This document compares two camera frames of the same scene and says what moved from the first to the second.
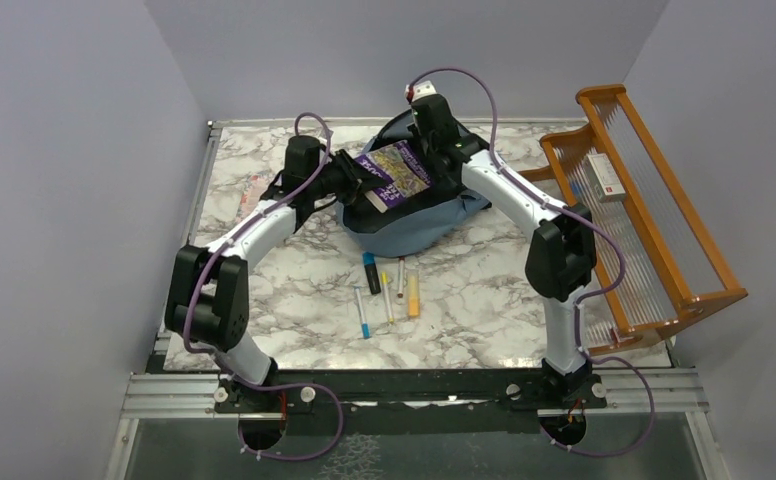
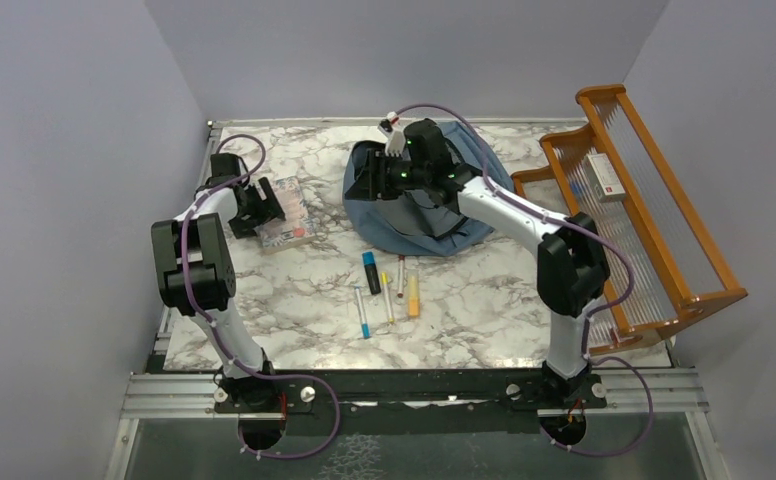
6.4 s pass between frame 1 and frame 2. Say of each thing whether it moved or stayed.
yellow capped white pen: stayed
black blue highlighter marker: stayed
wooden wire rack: stayed
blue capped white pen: stayed
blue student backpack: moved
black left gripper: moved
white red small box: stayed
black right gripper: moved
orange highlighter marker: stayed
